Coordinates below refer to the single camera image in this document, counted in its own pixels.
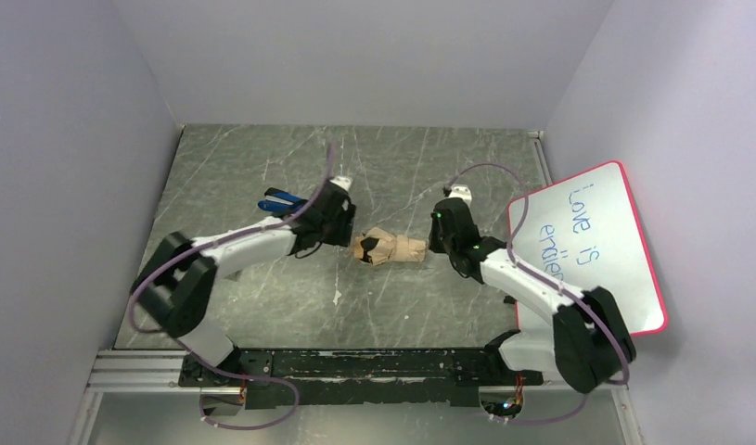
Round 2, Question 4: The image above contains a beige folding umbrella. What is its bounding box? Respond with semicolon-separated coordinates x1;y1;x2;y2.
351;227;428;266

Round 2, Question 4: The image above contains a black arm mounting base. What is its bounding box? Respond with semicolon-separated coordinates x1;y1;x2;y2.
178;348;544;409

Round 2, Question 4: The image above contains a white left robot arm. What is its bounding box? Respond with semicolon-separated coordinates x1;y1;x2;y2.
129;176;356;374

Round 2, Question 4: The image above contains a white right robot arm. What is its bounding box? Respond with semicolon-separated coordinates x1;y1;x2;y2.
429;197;636;394

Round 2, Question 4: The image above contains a blue stapler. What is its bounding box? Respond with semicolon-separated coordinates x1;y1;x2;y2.
257;187;306;213

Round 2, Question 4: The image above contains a pink-framed whiteboard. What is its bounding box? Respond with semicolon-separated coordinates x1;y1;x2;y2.
507;160;668;337

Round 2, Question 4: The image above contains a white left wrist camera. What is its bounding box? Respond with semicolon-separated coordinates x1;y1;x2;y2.
329;175;352;193

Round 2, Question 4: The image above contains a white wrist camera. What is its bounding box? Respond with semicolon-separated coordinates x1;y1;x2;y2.
329;175;352;193
444;184;472;206

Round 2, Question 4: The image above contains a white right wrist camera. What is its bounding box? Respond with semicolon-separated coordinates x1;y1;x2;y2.
444;184;472;206

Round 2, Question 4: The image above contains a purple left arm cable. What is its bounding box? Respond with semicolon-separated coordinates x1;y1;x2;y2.
125;142;339;432

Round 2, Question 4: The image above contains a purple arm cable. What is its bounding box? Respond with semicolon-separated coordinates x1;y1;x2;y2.
125;142;339;432
443;161;632;426

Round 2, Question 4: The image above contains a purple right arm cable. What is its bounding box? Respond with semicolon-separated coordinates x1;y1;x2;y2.
443;161;632;426

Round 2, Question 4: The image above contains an aluminium frame rail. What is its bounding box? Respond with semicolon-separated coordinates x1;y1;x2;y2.
85;349;628;396

